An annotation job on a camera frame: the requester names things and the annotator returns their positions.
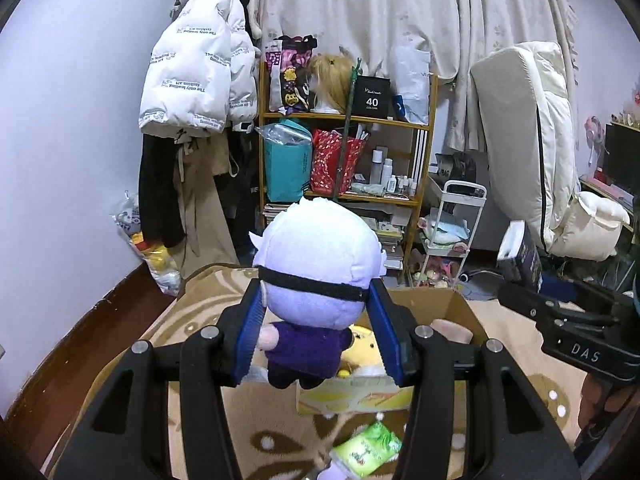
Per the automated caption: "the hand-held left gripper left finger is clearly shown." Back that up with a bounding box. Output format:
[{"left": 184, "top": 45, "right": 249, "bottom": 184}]
[{"left": 60, "top": 280, "right": 271, "bottom": 480}]

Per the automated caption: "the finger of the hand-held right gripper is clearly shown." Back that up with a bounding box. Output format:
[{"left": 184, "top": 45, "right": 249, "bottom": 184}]
[
  {"left": 497, "top": 282, "right": 608, "bottom": 335},
  {"left": 542, "top": 277, "right": 637, "bottom": 315}
]

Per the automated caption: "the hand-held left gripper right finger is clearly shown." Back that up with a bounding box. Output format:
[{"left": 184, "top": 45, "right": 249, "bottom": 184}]
[{"left": 367, "top": 280, "right": 581, "bottom": 480}]

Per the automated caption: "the yellow plush toy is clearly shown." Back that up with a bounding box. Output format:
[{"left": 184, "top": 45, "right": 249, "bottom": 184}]
[{"left": 340, "top": 324, "right": 389, "bottom": 379}]

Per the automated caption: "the small black carton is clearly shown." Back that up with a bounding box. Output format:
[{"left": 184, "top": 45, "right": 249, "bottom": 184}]
[{"left": 496, "top": 219, "right": 545, "bottom": 292}]

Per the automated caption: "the pink swirl plush cushion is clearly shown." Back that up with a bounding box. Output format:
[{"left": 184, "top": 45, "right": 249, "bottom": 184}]
[{"left": 431, "top": 318, "right": 475, "bottom": 346}]

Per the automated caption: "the printed cardboard box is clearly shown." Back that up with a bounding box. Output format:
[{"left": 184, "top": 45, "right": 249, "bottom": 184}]
[{"left": 295, "top": 287, "right": 491, "bottom": 414}]

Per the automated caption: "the white-haired plush doll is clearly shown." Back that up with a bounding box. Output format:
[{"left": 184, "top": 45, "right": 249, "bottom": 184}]
[{"left": 248, "top": 197, "right": 389, "bottom": 390}]

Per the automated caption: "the pink toys heap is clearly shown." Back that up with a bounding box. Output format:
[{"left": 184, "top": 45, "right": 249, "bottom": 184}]
[{"left": 412, "top": 254, "right": 464, "bottom": 287}]

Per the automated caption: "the pile of books and papers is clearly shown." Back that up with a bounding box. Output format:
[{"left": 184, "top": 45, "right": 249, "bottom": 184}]
[{"left": 364, "top": 214, "right": 406, "bottom": 272}]

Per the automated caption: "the blue white cloth bundle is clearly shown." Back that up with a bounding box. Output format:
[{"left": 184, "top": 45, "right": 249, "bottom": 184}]
[{"left": 422, "top": 217, "right": 471, "bottom": 249}]

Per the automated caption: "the beige printed blanket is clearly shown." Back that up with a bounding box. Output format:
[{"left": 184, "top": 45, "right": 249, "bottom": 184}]
[{"left": 42, "top": 262, "right": 617, "bottom": 480}]

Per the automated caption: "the green tissue packet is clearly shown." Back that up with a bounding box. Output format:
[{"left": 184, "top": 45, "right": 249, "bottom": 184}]
[{"left": 328, "top": 420, "right": 404, "bottom": 479}]

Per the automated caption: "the white trolley cart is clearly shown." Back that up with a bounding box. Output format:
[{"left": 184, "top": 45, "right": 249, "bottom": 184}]
[{"left": 412, "top": 179, "right": 489, "bottom": 289}]

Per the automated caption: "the plastic bag of toys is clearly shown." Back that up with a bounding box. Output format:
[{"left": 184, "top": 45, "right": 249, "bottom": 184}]
[{"left": 110, "top": 190, "right": 182, "bottom": 296}]

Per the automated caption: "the stack of books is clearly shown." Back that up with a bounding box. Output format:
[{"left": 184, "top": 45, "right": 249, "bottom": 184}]
[{"left": 263, "top": 203, "right": 296, "bottom": 226}]

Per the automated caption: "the beige hanging coat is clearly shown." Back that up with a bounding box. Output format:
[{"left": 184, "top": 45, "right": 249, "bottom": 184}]
[{"left": 172, "top": 135, "right": 242, "bottom": 282}]

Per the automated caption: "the black monitor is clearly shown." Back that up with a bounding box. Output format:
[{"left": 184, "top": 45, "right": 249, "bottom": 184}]
[{"left": 602, "top": 122, "right": 640, "bottom": 197}]

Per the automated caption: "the dark hanging jacket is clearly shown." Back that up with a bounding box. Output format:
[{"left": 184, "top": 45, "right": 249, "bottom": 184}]
[{"left": 227, "top": 124, "right": 264, "bottom": 257}]

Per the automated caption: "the dark bag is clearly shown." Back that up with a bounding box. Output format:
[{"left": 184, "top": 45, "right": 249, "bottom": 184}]
[{"left": 435, "top": 152, "right": 479, "bottom": 181}]

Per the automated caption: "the pink desk fan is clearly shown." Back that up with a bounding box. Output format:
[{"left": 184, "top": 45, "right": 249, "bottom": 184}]
[{"left": 584, "top": 115, "right": 609, "bottom": 166}]

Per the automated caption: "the row of cosmetic bottles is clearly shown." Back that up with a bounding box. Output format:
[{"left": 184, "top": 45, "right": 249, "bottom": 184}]
[{"left": 369, "top": 145, "right": 419, "bottom": 197}]

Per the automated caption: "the teal shopping bag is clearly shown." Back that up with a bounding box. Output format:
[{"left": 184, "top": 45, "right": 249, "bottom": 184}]
[{"left": 262, "top": 121, "right": 315, "bottom": 202}]

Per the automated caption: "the black hanging garment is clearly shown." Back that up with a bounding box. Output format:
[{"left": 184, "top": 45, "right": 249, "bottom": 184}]
[{"left": 137, "top": 132, "right": 187, "bottom": 249}]

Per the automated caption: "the cream reclining chair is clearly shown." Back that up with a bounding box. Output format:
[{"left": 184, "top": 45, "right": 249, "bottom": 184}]
[{"left": 469, "top": 39, "right": 632, "bottom": 262}]

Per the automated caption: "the red patterned gift bag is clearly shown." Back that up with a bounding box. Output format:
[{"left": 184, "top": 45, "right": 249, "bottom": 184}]
[{"left": 309, "top": 128, "right": 369, "bottom": 196}]

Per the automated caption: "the green pole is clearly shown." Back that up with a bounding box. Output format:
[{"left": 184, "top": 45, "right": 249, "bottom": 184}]
[{"left": 335, "top": 54, "right": 364, "bottom": 204}]

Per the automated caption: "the clear plastic bag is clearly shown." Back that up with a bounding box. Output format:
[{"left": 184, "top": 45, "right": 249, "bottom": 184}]
[{"left": 255, "top": 120, "right": 314, "bottom": 147}]

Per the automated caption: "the wooden shelf unit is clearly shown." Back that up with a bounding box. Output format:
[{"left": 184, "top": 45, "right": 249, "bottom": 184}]
[{"left": 257, "top": 57, "right": 440, "bottom": 287}]

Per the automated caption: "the black box with white print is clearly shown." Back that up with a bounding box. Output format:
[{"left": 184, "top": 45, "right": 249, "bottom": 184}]
[{"left": 349, "top": 75, "right": 394, "bottom": 120}]

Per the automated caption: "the white plastic bag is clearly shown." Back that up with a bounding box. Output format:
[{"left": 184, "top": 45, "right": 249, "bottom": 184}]
[{"left": 392, "top": 44, "right": 432, "bottom": 126}]

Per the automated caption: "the blonde wig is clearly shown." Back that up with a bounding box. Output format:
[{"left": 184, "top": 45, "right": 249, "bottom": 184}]
[{"left": 307, "top": 51, "right": 357, "bottom": 114}]

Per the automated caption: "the black pink printed tote bag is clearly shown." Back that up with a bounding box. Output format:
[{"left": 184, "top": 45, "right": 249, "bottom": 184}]
[{"left": 264, "top": 34, "right": 320, "bottom": 115}]

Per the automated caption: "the white puffer jacket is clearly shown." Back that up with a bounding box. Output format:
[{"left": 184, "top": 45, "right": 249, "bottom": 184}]
[{"left": 137, "top": 0, "right": 261, "bottom": 137}]

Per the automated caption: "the cream floral curtain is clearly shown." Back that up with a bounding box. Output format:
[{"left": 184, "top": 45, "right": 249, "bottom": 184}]
[{"left": 249, "top": 0, "right": 581, "bottom": 154}]

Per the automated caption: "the dark wooden bed frame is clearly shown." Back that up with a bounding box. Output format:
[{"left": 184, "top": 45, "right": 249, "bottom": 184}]
[{"left": 0, "top": 259, "right": 182, "bottom": 463}]

